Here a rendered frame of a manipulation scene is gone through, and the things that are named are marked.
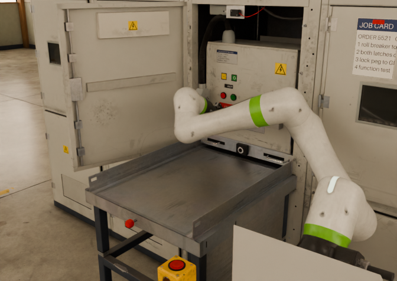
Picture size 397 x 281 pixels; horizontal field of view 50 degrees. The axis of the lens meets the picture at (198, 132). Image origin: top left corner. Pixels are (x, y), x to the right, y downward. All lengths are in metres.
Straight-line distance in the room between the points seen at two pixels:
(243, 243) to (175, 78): 1.19
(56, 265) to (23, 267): 0.20
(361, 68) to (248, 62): 0.54
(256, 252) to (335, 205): 0.26
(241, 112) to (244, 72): 0.51
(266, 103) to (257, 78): 0.51
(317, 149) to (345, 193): 0.33
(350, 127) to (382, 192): 0.27
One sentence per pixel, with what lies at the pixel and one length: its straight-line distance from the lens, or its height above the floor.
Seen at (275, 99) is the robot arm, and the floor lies 1.28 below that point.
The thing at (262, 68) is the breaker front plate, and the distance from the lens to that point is 1.96.
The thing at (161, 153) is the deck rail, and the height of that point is 0.89.
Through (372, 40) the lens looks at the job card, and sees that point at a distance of 1.68.
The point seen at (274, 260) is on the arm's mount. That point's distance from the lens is 1.13.
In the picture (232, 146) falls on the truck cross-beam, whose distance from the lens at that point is 2.13.
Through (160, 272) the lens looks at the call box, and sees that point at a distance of 1.25.
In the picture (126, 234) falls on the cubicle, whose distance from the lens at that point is 2.94.
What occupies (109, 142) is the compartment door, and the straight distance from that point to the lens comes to 2.09.
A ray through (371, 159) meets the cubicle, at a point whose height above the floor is 1.01.
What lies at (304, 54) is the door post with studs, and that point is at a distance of 1.81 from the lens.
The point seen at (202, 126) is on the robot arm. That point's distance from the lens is 1.62.
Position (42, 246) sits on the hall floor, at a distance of 3.13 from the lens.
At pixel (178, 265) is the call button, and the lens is 1.24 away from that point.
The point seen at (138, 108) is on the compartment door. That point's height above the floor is 1.08.
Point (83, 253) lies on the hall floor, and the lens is 2.99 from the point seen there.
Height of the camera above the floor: 1.63
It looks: 19 degrees down
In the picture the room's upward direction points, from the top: straight up
